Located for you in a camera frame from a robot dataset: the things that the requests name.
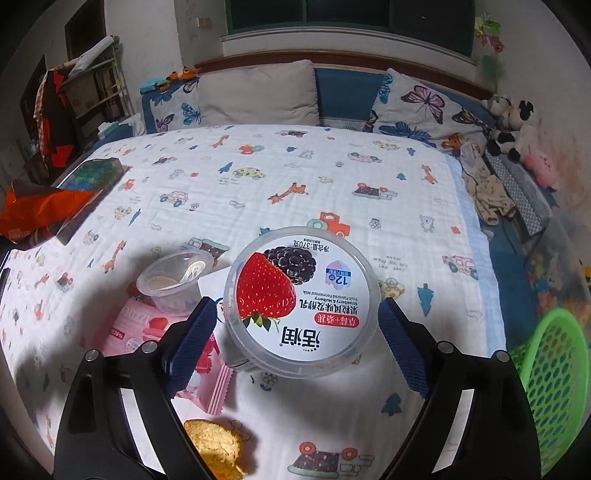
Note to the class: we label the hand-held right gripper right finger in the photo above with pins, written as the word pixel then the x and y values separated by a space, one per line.
pixel 406 341

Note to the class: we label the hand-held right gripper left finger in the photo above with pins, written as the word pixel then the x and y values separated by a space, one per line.
pixel 194 341

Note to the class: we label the white yogurt tub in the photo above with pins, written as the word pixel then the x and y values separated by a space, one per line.
pixel 304 323

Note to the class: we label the green plastic basket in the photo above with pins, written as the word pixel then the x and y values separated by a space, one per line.
pixel 549 383

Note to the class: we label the red snack bag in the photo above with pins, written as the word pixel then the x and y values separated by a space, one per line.
pixel 41 212

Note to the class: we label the small clear plastic cup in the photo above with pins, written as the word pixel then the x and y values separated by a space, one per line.
pixel 171 299

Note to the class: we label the pink snack wrapper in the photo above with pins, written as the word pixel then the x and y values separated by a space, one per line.
pixel 134 332

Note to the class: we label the yellow sponge piece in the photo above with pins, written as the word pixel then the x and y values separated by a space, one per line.
pixel 212 443

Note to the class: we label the clear storage box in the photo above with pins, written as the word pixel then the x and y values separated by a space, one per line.
pixel 554 272

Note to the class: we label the beige patterned clothing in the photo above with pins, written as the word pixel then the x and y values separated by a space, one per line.
pixel 487 194

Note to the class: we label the white cartoon printed blanket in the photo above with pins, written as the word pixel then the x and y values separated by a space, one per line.
pixel 277 184

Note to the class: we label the grey patterned folded cloth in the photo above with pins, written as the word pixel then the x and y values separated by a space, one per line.
pixel 526 198

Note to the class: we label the dark colourful flat box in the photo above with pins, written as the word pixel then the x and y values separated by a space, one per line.
pixel 92 177

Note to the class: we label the pink plush toy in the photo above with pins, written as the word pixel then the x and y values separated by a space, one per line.
pixel 542 168

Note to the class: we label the tissue box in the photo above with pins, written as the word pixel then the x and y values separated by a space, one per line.
pixel 111 130

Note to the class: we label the small butterfly print pillow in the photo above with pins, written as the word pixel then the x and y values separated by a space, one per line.
pixel 173 108

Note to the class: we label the large butterfly print pillow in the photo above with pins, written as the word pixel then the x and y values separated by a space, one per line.
pixel 425 106

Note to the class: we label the large black white plush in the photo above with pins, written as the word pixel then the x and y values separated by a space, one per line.
pixel 521 134

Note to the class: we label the blue cushion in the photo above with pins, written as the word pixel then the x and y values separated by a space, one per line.
pixel 348 97

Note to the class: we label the small black white plush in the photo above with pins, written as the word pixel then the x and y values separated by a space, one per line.
pixel 496 105

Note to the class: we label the grey pillow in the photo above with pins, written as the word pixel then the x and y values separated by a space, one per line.
pixel 258 92

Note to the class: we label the teal toy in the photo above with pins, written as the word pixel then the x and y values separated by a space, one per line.
pixel 154 85

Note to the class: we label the red black hanging clothes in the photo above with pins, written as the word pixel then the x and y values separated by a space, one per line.
pixel 55 120

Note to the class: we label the orange plush toy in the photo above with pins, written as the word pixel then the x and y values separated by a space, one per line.
pixel 184 74

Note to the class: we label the metal clothes rack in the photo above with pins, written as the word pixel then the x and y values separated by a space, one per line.
pixel 101 87

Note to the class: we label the hanging paper decoration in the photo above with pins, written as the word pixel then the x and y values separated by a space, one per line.
pixel 489 37

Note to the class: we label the dark door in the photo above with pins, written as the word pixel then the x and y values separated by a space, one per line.
pixel 85 37

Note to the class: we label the window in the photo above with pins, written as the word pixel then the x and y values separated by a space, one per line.
pixel 346 23

